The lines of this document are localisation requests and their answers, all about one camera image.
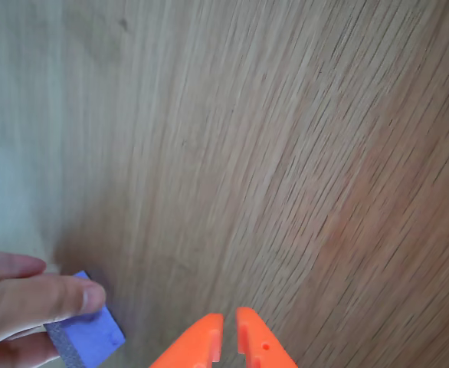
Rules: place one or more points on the purple foam block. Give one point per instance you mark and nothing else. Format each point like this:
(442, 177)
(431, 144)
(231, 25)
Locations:
(94, 333)

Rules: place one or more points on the person's bare hand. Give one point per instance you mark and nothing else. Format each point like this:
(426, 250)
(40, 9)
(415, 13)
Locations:
(17, 295)

